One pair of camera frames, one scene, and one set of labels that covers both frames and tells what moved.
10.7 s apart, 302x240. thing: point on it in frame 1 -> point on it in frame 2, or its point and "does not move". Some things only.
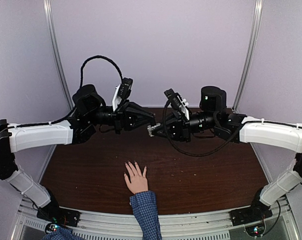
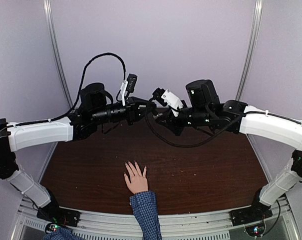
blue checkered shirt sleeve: x=144 y=207 does not move
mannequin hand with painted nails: x=139 y=182 does not move
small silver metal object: x=150 y=129 -> x=158 y=115
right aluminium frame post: x=257 y=16 does not move
